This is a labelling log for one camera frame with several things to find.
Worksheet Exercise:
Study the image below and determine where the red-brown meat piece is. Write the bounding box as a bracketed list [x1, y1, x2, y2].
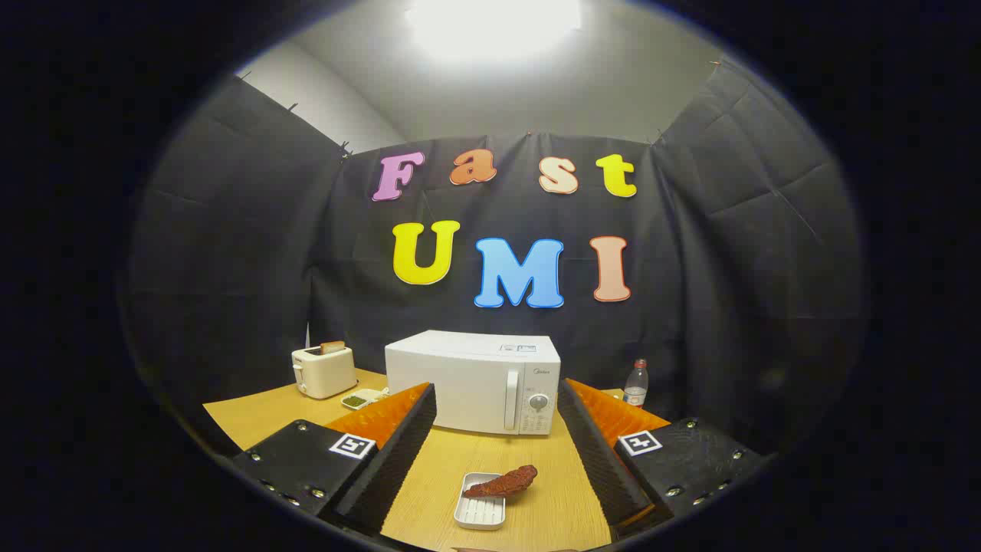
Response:
[463, 465, 539, 499]

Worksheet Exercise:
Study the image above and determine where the white toaster oven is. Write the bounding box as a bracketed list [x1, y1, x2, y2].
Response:
[385, 330, 562, 436]

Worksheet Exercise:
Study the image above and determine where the ceiling light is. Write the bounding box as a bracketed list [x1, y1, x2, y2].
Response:
[405, 0, 583, 58]

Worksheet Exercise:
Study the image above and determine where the cream toaster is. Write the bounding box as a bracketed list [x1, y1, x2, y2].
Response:
[291, 345, 359, 399]

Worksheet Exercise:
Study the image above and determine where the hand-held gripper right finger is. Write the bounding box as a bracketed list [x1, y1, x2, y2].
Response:
[557, 377, 767, 541]

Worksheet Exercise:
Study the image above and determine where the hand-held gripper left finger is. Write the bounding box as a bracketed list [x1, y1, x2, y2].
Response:
[230, 382, 438, 537]

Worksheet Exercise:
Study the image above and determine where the clear plastic water bottle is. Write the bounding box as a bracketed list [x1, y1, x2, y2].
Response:
[622, 358, 649, 408]

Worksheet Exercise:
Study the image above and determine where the small white ribbed tray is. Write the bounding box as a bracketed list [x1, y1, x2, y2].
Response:
[453, 472, 508, 531]

